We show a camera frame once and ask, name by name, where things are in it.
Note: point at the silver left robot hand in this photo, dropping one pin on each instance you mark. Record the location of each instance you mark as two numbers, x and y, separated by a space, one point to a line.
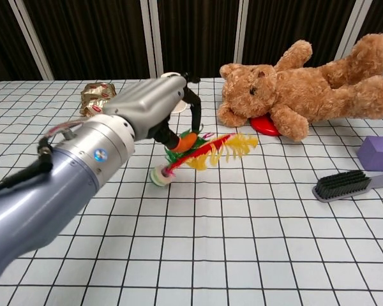
150 102

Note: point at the colourful feather shuttlecock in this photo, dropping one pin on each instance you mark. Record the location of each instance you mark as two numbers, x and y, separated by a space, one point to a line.
207 153

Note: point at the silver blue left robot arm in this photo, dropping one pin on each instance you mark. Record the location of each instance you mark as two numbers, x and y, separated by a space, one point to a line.
57 185

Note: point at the white paper cup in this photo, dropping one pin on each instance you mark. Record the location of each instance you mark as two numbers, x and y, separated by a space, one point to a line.
180 107

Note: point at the crumpled gold foil wrapper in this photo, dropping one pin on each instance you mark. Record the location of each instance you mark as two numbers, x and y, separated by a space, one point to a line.
97 95

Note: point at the red round disc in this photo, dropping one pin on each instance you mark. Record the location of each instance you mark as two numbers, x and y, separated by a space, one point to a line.
264 125

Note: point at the brown teddy bear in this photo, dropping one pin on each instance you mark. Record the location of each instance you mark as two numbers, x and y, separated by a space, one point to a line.
306 89

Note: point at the checkered white tablecloth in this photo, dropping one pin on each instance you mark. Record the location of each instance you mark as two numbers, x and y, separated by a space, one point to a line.
229 242

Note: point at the grey brush with black bristles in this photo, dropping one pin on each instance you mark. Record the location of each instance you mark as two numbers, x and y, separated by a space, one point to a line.
341 186

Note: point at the purple foam block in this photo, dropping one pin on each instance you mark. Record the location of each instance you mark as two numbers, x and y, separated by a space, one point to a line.
378 153

